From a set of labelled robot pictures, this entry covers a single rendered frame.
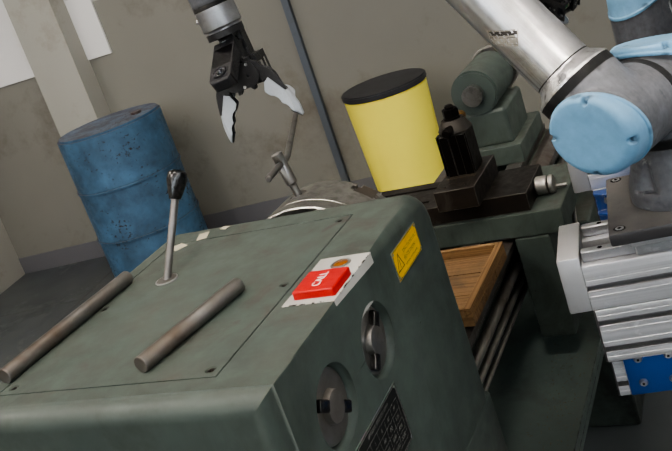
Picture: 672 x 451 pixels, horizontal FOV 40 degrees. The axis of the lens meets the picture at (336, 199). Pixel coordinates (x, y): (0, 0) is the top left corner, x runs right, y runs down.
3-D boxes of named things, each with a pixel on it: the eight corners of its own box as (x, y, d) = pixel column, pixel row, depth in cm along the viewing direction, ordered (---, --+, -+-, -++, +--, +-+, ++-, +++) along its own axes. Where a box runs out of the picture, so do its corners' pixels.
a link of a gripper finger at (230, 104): (241, 135, 180) (249, 90, 176) (231, 144, 174) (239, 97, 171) (225, 131, 180) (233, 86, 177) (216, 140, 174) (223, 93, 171)
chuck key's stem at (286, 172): (309, 207, 169) (279, 152, 167) (299, 212, 170) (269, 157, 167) (312, 204, 171) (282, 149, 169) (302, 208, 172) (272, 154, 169)
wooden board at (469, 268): (475, 326, 181) (470, 308, 180) (314, 342, 197) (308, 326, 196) (507, 257, 206) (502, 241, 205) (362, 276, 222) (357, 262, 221)
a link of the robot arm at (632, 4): (604, 57, 180) (588, -11, 176) (658, 34, 184) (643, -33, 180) (646, 59, 169) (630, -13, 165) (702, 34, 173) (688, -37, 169)
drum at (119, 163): (232, 237, 580) (176, 91, 552) (193, 283, 523) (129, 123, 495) (146, 256, 601) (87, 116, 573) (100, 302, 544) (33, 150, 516)
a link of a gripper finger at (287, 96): (316, 95, 174) (274, 69, 174) (309, 102, 168) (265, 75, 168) (308, 108, 175) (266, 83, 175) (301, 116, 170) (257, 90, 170)
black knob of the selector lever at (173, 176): (185, 201, 141) (174, 172, 140) (168, 204, 143) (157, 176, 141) (198, 191, 145) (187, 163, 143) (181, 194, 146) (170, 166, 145)
